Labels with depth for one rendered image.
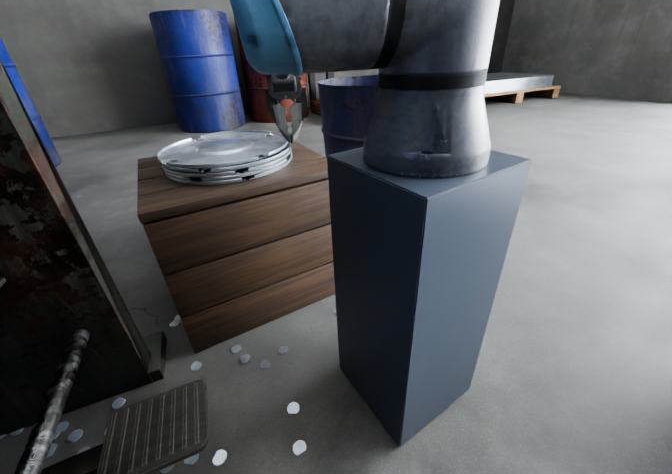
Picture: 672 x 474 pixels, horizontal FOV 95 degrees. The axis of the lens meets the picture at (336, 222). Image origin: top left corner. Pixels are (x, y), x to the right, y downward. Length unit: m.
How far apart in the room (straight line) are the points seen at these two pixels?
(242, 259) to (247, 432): 0.31
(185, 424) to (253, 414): 0.20
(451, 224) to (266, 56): 0.24
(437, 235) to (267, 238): 0.42
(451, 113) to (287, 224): 0.43
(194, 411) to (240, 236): 0.31
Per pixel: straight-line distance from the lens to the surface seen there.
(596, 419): 0.77
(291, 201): 0.65
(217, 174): 0.65
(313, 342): 0.75
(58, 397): 0.61
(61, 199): 0.60
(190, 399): 0.53
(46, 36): 3.74
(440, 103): 0.34
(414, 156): 0.34
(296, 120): 0.74
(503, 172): 0.39
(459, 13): 0.34
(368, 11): 0.31
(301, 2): 0.30
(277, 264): 0.71
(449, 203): 0.33
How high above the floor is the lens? 0.57
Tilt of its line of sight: 29 degrees down
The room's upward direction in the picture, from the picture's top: 3 degrees counter-clockwise
